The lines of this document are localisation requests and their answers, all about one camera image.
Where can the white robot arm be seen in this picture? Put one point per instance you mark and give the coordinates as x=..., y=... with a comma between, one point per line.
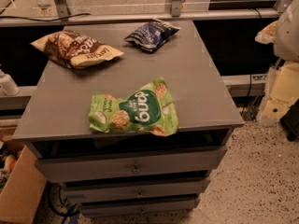
x=281, y=90

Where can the white cylinder at left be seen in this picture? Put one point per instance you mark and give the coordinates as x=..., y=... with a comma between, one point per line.
x=8, y=85

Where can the cardboard box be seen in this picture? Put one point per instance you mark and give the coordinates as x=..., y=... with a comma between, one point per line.
x=21, y=195

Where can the green dang chip bag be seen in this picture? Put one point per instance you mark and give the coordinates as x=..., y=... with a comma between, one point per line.
x=149, y=109

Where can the metal frame rail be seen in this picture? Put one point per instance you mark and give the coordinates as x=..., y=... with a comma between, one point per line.
x=50, y=12

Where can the grey drawer cabinet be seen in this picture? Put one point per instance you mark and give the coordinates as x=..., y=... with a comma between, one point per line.
x=137, y=134

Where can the brown yellow chip bag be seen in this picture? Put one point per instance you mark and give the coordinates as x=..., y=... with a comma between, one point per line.
x=73, y=50

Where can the blue chip bag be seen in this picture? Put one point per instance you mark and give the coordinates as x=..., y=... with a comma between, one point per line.
x=152, y=35

